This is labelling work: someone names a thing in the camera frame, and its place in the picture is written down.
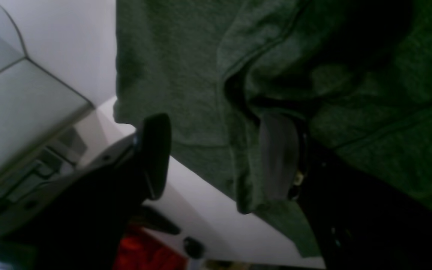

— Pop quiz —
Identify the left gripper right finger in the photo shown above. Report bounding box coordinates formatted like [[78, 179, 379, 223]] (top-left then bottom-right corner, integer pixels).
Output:
[[259, 113, 432, 270]]

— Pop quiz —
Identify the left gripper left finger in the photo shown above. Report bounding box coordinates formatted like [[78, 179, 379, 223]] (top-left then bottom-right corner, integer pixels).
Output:
[[0, 113, 172, 270]]

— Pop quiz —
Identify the dark green t-shirt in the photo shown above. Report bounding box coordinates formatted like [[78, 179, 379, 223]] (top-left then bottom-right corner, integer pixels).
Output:
[[114, 0, 432, 257]]

